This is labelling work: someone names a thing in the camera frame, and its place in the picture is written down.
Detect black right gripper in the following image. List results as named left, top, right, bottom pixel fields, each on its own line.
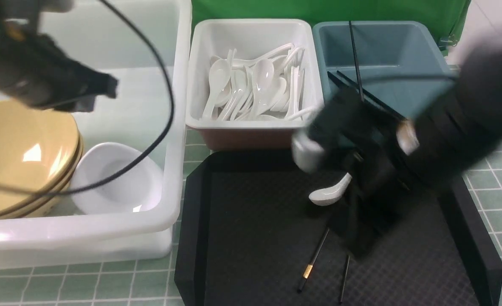
left=308, top=89, right=409, bottom=258

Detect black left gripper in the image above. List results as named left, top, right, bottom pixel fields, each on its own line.
left=0, top=25, right=118, bottom=113

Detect white soup spoon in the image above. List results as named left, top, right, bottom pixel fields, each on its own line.
left=308, top=173, right=352, bottom=207

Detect black chopstick gold band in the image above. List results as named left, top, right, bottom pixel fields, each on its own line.
left=297, top=227, right=330, bottom=294

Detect tan noodle bowl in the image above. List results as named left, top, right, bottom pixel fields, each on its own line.
left=0, top=100, right=80, bottom=219

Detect white square side dish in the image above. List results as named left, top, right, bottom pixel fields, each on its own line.
left=70, top=142, right=161, bottom=189

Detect plain black chopstick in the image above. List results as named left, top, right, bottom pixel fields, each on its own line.
left=338, top=254, right=350, bottom=305

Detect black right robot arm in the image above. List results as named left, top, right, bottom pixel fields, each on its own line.
left=305, top=30, right=502, bottom=259

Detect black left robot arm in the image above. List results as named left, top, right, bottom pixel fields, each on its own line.
left=0, top=0, right=118, bottom=113

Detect large translucent white tub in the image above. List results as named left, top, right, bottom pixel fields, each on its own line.
left=0, top=0, right=192, bottom=269

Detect white dish in tub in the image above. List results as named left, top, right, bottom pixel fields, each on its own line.
left=72, top=166, right=164, bottom=215

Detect black serving tray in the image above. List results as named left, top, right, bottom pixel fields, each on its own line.
left=175, top=150, right=502, bottom=306

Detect black chopstick in bin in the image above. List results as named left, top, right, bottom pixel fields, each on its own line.
left=336, top=71, right=406, bottom=120
left=327, top=71, right=354, bottom=92

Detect white spoon left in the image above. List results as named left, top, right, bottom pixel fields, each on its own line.
left=202, top=59, right=231, bottom=120

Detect green checked tablecloth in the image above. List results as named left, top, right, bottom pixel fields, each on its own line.
left=0, top=145, right=502, bottom=306

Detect white spoon right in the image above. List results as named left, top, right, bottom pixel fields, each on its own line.
left=258, top=77, right=287, bottom=115

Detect upright black chopstick gold tip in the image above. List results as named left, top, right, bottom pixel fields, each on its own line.
left=348, top=21, right=365, bottom=102

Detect white spoon bin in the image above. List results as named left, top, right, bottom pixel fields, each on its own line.
left=186, top=19, right=323, bottom=151

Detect teal chopstick bin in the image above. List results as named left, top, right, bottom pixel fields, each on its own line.
left=313, top=21, right=454, bottom=137

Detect white spoon centre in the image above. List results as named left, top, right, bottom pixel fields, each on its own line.
left=248, top=59, right=275, bottom=121

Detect green cloth backdrop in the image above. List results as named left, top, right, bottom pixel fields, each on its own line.
left=192, top=0, right=471, bottom=55

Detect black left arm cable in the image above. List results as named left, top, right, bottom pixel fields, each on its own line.
left=0, top=0, right=175, bottom=198

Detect white spoon front handle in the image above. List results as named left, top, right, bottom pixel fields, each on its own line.
left=284, top=107, right=320, bottom=121

